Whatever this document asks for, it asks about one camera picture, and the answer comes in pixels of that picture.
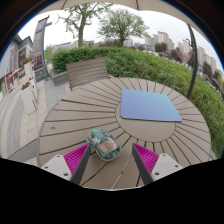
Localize transparent green computer mouse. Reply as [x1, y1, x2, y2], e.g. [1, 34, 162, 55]
[85, 127, 122, 162]

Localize round leafy tree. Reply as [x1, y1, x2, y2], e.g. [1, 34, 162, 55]
[97, 9, 150, 46]

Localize slatted wooden chair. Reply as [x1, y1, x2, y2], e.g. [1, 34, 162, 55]
[65, 58, 109, 92]

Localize shopfront building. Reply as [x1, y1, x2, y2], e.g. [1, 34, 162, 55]
[0, 34, 34, 101]

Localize white planter with flowers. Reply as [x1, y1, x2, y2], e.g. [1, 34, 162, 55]
[20, 81, 38, 116]
[22, 57, 36, 81]

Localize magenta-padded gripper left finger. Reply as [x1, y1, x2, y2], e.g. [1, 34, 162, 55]
[41, 143, 92, 186]

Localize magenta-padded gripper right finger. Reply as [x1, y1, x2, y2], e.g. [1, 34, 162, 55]
[132, 143, 184, 186]

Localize tall grey sign pillar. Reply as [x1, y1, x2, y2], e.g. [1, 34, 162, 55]
[32, 15, 53, 83]

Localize dark curved parasol pole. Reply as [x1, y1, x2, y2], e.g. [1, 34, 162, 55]
[185, 24, 199, 100]

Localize tall sparse tree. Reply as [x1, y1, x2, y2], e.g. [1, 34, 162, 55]
[56, 3, 113, 48]

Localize beige parasol canopy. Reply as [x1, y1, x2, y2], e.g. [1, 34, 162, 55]
[41, 0, 204, 38]

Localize distant apartment buildings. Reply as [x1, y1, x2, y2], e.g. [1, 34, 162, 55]
[143, 30, 221, 74]

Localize blue mouse pad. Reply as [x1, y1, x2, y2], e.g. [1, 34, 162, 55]
[119, 88, 183, 123]

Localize green hedge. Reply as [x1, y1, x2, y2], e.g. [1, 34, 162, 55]
[50, 45, 224, 159]

